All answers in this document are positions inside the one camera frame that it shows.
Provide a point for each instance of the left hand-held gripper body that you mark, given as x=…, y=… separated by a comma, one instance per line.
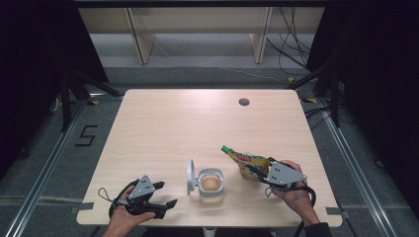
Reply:
x=142, y=189

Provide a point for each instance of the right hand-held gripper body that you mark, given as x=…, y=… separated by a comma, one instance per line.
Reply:
x=283, y=176

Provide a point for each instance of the yellow green seasoning pouch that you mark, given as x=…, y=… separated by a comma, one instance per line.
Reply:
x=245, y=159

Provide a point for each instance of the clear seasoning jar grey lid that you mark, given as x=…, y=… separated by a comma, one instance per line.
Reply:
x=210, y=184

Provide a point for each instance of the person's right hand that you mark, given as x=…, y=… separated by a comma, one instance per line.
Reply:
x=298, y=200

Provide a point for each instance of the person's left hand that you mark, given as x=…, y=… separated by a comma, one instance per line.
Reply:
x=125, y=221

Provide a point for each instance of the white table leg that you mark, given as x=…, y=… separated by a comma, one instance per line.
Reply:
x=209, y=232

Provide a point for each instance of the yellow black floor marker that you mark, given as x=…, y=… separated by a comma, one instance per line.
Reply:
x=309, y=100
x=95, y=102
x=291, y=79

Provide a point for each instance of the black metal stand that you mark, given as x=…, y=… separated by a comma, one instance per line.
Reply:
x=66, y=98
x=335, y=98

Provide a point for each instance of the black curtain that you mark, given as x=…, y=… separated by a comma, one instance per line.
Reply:
x=378, y=82
x=33, y=65

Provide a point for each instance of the aluminium floor rail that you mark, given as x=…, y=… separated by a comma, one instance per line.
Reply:
x=42, y=184
x=355, y=177

